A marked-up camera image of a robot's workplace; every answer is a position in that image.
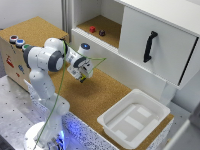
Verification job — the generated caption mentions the green cable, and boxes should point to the green cable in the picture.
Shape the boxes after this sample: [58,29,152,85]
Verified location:
[33,39,107,150]

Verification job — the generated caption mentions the blue button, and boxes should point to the blue button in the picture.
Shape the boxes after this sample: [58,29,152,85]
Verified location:
[15,38,26,48]

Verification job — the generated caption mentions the purple block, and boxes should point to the purple block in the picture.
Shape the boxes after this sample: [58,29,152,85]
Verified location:
[98,29,107,37]

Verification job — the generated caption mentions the yellow block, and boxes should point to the yellow block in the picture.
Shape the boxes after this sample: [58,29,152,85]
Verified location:
[79,76,87,84]

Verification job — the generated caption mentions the red button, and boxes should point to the red button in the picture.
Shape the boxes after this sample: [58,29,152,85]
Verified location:
[9,34,19,44]

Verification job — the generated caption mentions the white cabinet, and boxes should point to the white cabinet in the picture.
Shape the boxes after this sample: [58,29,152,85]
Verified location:
[70,0,200,107]

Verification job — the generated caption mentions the white plastic box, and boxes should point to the white plastic box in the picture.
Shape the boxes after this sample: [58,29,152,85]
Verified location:
[96,88,172,150]

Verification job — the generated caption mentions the green button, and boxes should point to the green button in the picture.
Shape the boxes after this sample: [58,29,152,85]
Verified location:
[21,43,31,52]

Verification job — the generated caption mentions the white sliding door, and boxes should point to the white sliding door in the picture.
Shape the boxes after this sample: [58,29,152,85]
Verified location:
[117,5,200,87]

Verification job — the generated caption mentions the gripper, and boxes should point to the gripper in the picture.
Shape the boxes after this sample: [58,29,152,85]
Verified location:
[77,60,95,80]

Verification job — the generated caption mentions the black door handle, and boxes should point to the black door handle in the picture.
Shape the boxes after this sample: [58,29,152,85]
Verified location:
[142,30,159,64]

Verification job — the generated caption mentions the pink block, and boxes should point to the pink block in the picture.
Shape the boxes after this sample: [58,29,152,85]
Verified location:
[89,26,97,34]

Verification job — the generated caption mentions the wooden drawer box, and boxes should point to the wooden drawer box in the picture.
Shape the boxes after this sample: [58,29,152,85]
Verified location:
[0,16,71,93]

